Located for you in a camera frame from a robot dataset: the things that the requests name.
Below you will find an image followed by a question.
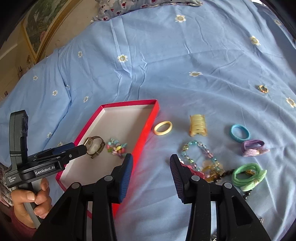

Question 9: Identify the pink hair clip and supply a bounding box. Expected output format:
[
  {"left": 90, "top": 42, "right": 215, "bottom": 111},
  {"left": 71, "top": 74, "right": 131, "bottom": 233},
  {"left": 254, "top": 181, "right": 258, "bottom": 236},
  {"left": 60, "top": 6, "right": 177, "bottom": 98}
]
[{"left": 181, "top": 162, "right": 205, "bottom": 179}]

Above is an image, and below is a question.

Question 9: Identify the person's left hand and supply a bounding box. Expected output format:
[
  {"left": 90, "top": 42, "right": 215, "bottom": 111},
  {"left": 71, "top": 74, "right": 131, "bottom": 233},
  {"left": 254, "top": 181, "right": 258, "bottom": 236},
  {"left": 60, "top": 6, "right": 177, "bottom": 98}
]
[{"left": 10, "top": 177, "right": 53, "bottom": 229}]

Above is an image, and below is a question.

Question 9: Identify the black bead bracelet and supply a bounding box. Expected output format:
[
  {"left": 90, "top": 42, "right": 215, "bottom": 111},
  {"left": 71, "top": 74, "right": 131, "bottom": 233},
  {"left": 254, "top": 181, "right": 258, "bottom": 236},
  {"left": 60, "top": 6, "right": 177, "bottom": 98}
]
[{"left": 208, "top": 169, "right": 253, "bottom": 200}]

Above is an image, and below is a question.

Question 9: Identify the framed landscape painting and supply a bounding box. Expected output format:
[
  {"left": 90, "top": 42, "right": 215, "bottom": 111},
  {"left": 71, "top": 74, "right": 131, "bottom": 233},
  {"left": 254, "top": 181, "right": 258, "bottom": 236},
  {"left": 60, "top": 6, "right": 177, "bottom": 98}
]
[{"left": 22, "top": 0, "right": 80, "bottom": 64}]

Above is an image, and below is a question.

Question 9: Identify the yellow hair claw clip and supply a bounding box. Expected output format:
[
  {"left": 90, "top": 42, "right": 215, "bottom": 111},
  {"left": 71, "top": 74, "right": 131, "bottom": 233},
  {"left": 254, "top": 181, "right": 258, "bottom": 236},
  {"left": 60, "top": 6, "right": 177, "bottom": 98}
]
[{"left": 189, "top": 114, "right": 208, "bottom": 137}]

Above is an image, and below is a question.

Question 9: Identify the yellow hair ring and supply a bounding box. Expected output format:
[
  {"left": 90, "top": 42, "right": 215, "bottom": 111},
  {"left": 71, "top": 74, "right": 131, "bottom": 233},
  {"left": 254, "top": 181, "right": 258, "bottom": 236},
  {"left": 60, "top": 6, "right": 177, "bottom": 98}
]
[{"left": 153, "top": 120, "right": 174, "bottom": 136}]

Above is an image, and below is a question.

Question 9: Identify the green bow hair tie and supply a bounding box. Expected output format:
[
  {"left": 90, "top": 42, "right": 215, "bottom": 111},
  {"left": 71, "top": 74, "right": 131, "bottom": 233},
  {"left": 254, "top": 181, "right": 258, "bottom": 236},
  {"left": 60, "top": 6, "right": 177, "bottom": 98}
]
[{"left": 231, "top": 162, "right": 268, "bottom": 192}]

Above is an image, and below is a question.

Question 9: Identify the gold bangle watch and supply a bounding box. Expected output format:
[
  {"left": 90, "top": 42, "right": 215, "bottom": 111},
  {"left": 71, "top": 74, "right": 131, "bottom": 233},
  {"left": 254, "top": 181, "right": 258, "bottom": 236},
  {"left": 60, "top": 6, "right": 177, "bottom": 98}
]
[{"left": 83, "top": 136, "right": 105, "bottom": 159}]

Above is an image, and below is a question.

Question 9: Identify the purple bow hair tie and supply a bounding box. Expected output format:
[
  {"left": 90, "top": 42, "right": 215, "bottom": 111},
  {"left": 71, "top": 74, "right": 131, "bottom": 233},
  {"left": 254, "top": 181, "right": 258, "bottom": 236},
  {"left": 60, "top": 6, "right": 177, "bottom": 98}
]
[{"left": 241, "top": 139, "right": 270, "bottom": 158}]

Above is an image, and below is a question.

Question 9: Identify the light blue floral quilt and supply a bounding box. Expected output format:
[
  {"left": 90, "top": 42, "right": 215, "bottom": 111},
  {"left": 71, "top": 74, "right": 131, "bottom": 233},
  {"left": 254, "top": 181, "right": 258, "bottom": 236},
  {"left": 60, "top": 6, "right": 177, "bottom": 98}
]
[{"left": 1, "top": 1, "right": 295, "bottom": 240}]

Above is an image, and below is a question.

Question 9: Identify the red shallow box tray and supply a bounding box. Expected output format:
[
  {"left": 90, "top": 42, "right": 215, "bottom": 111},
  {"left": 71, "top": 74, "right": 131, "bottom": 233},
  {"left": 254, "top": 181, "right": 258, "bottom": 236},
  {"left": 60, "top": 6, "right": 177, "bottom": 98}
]
[{"left": 55, "top": 99, "right": 160, "bottom": 219}]

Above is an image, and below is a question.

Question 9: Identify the grey cartoon print pillow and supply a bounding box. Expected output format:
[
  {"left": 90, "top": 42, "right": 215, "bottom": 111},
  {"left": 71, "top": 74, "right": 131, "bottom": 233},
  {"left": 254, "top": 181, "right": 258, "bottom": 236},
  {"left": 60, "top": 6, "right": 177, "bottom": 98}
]
[{"left": 93, "top": 0, "right": 203, "bottom": 21}]

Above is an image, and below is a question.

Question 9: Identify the crystal bead bracelet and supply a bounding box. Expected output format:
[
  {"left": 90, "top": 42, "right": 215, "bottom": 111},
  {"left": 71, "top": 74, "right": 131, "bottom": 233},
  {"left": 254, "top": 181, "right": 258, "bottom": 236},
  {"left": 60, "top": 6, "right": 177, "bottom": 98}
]
[{"left": 181, "top": 139, "right": 225, "bottom": 176}]

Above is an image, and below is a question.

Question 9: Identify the floral fabric at edge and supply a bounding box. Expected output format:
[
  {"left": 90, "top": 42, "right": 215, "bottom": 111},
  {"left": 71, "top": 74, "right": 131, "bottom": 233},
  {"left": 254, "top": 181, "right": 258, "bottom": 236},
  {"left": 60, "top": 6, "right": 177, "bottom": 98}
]
[{"left": 0, "top": 164, "right": 13, "bottom": 207}]

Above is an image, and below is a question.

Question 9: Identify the blue hair tie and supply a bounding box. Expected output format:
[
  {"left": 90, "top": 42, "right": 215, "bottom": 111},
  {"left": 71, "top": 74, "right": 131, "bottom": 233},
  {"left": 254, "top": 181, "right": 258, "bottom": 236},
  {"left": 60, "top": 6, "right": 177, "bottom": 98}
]
[{"left": 229, "top": 123, "right": 251, "bottom": 143}]

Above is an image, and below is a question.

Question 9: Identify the colorful bead bracelet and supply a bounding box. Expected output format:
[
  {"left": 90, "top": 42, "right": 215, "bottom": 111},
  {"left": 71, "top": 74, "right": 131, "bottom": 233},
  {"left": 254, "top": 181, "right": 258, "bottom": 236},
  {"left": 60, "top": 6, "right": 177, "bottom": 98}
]
[{"left": 106, "top": 138, "right": 129, "bottom": 159}]

